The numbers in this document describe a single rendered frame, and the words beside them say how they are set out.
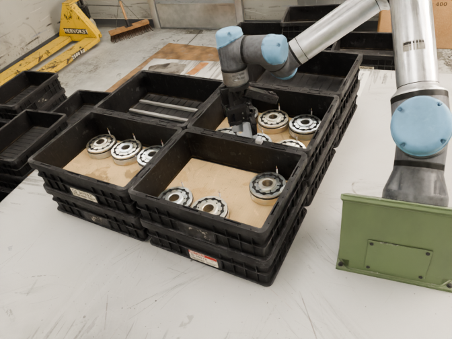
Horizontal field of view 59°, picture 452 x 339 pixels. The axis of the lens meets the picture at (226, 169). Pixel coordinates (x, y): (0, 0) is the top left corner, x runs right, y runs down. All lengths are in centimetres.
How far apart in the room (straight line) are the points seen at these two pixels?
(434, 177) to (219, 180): 56
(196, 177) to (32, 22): 395
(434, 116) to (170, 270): 76
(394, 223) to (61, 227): 101
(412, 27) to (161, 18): 395
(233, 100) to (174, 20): 354
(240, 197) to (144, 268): 34
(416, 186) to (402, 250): 15
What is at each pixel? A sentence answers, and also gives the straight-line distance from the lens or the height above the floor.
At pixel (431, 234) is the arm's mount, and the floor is 89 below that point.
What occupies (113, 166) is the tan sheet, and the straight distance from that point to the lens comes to 135.
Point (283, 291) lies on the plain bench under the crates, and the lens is 108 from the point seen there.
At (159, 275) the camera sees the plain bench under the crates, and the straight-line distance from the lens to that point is 116.
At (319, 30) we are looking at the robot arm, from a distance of 118.
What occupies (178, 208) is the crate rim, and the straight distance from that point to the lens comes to 98.
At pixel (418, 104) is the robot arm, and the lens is 91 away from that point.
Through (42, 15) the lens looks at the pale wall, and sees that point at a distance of 506.
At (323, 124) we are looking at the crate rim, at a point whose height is 93.
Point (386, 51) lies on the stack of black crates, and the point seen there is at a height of 49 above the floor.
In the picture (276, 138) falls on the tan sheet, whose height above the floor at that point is 83.
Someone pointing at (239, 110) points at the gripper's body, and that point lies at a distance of 118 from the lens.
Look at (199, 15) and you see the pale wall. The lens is 451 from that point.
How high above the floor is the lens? 162
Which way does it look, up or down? 40 degrees down
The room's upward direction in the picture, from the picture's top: 11 degrees counter-clockwise
